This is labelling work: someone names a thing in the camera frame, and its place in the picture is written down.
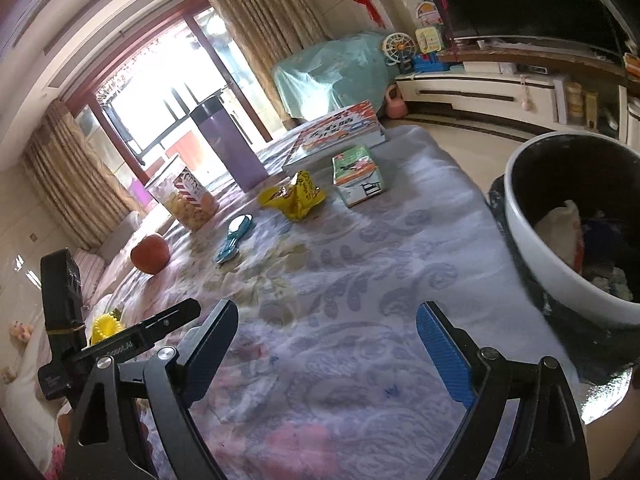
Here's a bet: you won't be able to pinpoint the teal spoon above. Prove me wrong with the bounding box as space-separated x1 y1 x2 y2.
214 214 254 265

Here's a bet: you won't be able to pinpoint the pink toy kettle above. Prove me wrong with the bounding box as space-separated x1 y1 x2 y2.
384 85 408 120

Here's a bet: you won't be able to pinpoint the toy ferris wheel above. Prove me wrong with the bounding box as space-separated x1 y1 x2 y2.
382 32 416 68

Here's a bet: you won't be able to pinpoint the small pink doll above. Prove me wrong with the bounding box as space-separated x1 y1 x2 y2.
10 320 36 346

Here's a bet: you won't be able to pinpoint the yellow snack wrapper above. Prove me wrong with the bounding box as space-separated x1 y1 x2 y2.
257 170 327 222

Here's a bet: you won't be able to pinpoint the large picture book box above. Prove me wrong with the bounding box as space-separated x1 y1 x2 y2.
282 100 387 173

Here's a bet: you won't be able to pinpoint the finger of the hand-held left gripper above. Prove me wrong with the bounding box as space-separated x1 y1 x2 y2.
132 298 202 348

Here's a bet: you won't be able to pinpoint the clear snack jar striped label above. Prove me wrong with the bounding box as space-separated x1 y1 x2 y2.
145 152 221 233

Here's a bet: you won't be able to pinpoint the green cardboard box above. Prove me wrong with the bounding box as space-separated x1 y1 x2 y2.
331 144 387 209

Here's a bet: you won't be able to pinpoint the white box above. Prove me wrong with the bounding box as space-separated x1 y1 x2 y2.
552 76 568 123

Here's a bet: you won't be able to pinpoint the white rimmed trash bin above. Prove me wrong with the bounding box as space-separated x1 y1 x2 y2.
487 132 640 386

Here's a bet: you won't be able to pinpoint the beige patterned curtain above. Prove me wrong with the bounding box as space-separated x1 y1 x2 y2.
200 0 331 131
20 100 131 251

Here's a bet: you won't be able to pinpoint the stacked yellow white containers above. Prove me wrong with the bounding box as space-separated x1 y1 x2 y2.
565 82 585 126

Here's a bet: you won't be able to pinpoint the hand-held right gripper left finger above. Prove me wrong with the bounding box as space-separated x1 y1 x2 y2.
62 299 240 480

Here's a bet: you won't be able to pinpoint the red orange fruit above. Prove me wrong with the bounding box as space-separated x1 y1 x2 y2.
130 232 171 275

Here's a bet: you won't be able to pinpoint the purple tumbler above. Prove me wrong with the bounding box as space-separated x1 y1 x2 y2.
190 95 271 193

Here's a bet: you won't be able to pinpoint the black bin liner bag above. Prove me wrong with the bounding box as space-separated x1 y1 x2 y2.
487 135 640 386

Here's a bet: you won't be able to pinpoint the teal furniture cover cloth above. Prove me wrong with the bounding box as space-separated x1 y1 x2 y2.
272 32 401 131

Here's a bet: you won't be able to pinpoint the sliding balcony glass door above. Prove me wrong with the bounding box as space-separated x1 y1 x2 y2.
65 0 273 186

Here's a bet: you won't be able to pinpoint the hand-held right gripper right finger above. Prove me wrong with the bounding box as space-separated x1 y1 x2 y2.
415 300 593 480

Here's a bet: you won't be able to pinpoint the white plastic bag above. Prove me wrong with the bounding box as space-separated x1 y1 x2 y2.
532 200 581 266

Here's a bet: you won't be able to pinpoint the pastel toy house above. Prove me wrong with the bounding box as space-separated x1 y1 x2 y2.
415 0 443 28

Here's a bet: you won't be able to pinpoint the white tissue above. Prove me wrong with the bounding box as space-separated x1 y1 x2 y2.
592 267 633 301

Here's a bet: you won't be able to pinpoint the beige sofa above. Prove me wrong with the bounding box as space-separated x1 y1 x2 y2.
0 207 173 461

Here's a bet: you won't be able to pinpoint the blue toy set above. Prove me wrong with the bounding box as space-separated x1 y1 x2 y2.
410 52 451 73

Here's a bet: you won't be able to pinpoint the yellow ribbed toy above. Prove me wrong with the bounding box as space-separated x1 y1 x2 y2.
89 307 123 346

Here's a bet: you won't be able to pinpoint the green toy phone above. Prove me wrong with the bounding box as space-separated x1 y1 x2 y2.
415 25 443 53

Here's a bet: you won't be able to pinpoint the white television cabinet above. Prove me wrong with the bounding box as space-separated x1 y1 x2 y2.
395 35 640 146

